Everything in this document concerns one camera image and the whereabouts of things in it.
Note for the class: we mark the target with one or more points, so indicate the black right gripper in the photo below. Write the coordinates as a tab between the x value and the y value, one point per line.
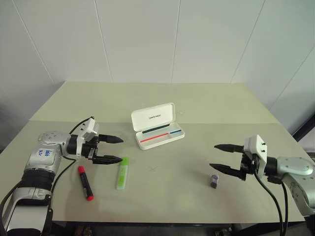
248	166

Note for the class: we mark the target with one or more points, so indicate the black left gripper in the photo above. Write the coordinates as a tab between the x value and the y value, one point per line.
86	149

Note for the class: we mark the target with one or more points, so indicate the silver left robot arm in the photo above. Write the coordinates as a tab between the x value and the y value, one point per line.
29	177

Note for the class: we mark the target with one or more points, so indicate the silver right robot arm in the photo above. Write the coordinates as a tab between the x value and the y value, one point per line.
295	167

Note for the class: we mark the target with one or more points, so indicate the red and blue pen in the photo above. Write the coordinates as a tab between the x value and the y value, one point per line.
153	138

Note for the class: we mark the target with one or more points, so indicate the white open pencil case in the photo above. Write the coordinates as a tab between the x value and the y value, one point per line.
152	118

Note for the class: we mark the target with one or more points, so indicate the small grey purple eraser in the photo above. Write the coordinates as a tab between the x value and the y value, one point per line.
214	181

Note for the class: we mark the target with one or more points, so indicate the green highlighter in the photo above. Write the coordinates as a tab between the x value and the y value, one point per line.
122	174

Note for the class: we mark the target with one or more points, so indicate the black marker with red caps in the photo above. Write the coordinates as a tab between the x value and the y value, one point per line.
85	183

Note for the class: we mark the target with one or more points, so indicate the black pen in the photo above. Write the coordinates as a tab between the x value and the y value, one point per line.
155	129

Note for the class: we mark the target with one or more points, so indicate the white label with blue writing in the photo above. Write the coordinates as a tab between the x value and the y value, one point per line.
43	155

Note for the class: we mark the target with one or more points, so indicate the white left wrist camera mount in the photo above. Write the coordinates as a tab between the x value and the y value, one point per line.
89	129

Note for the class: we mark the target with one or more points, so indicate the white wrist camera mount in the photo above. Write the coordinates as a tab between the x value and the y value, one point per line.
256	147
89	129

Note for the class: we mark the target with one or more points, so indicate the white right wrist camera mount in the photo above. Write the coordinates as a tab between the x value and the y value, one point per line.
256	147

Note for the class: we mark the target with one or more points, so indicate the black furniture frame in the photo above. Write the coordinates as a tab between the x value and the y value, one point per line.
306	125

